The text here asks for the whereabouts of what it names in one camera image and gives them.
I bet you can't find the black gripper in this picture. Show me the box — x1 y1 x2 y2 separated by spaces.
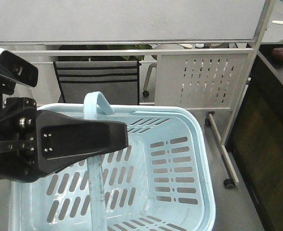
0 97 128 183

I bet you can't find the grey black striped chair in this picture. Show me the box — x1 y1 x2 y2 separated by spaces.
53 61 140 105

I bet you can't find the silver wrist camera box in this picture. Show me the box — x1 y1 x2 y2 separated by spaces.
0 48 39 87

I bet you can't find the light blue plastic basket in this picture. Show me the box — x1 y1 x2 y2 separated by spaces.
8 93 216 231

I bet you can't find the white wheeled partition cart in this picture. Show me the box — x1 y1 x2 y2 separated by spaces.
0 0 277 189

